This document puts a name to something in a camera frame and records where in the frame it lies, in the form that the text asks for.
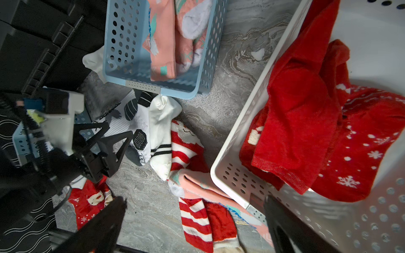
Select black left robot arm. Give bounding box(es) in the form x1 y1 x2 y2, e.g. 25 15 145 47
1 122 134 233

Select plain white sock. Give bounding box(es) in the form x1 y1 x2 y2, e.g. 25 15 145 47
82 46 108 84

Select light blue right basket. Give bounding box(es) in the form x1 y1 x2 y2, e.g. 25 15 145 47
102 1 228 99

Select white perforated basket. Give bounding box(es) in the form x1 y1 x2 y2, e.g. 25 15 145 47
211 1 405 253

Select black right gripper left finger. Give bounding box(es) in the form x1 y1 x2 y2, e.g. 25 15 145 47
53 197 127 253

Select red striped cuff sock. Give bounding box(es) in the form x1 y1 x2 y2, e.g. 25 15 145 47
239 1 350 194

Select black plastic toolbox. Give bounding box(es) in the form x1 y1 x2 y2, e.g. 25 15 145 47
1 1 107 97

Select white black-striped sock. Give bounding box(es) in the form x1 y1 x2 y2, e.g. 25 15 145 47
149 94 182 181

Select light blue left basket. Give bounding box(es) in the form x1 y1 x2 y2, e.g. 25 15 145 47
12 109 96 167

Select pink sock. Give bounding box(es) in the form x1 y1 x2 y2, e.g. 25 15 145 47
143 0 213 81
168 169 274 247

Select pink sock on table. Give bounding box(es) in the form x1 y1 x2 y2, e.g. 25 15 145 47
168 169 274 247

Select red santa sock front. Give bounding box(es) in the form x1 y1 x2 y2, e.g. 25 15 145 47
68 176 113 230

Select red white striped sock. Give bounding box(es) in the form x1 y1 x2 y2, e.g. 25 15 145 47
168 120 244 253

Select light blue basket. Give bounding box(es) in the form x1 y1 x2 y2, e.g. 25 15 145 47
102 1 228 99
12 109 96 167

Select red christmas sock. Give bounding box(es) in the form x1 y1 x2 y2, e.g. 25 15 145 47
311 85 405 202

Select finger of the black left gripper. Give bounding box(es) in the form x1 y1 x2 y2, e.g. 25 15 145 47
72 122 110 155
99 131 134 177

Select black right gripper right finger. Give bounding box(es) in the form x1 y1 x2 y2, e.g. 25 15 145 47
264 195 338 253

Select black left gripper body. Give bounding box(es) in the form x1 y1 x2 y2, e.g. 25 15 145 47
69 151 111 183

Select white grey patterned sock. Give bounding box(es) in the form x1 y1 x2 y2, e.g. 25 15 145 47
96 89 156 166

